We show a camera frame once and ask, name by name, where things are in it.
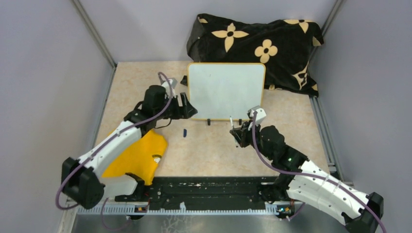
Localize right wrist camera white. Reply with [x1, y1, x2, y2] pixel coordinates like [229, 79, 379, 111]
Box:
[247, 105, 267, 126]

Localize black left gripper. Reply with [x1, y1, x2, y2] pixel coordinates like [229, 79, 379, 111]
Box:
[155, 92, 198, 120]

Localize yellow cloth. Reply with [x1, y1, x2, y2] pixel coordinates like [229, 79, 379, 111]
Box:
[102, 130, 168, 186]

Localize aluminium front rail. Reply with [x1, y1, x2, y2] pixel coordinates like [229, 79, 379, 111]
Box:
[76, 201, 290, 216]

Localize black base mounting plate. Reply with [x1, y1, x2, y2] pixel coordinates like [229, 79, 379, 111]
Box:
[115, 176, 296, 211]

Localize right aluminium frame post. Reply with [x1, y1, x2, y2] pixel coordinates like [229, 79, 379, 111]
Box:
[309, 0, 345, 62]

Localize black floral pillow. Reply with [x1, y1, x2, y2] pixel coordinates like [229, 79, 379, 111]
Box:
[186, 14, 324, 97]

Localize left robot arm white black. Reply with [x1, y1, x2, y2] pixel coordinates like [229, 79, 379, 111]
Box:
[58, 85, 198, 209]

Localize white marker pen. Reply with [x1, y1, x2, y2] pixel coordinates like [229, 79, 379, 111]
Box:
[229, 116, 239, 148]

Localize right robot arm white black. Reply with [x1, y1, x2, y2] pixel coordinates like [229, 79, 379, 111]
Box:
[229, 121, 387, 233]

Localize white whiteboard yellow frame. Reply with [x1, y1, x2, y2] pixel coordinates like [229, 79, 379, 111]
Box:
[187, 63, 266, 120]

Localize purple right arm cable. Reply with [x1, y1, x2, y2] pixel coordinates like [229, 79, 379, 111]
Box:
[251, 110, 388, 233]

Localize aluminium frame post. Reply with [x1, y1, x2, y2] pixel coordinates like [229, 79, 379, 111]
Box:
[70, 0, 117, 69]
[309, 0, 345, 62]

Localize left aluminium frame post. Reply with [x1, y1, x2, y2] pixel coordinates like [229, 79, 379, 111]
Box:
[70, 0, 117, 69]

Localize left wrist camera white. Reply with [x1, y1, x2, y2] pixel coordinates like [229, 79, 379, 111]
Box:
[161, 78, 178, 98]

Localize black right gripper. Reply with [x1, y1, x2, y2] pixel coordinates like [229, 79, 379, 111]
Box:
[231, 119, 275, 161]

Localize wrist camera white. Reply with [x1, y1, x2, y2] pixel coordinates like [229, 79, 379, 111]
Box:
[161, 78, 178, 98]
[247, 105, 267, 126]

